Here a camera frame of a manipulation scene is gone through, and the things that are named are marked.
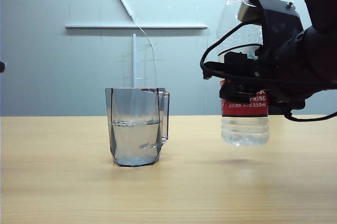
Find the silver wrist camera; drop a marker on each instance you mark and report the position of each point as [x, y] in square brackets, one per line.
[247, 11]

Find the thin white vertical bar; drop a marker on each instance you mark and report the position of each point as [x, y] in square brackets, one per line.
[134, 58]

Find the Nongfu Spring water bottle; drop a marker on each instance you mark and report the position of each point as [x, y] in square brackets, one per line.
[245, 132]

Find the transparent grey plastic mug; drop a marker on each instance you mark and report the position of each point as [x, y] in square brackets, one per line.
[134, 134]

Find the long white horizontal bar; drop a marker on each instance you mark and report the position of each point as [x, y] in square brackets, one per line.
[105, 26]

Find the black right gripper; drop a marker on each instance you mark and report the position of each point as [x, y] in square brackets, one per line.
[279, 76]

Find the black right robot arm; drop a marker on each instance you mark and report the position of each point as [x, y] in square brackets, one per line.
[321, 3]

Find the small dark blurred object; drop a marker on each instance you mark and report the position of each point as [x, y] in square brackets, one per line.
[2, 66]

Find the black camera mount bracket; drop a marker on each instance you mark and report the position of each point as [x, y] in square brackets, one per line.
[279, 21]

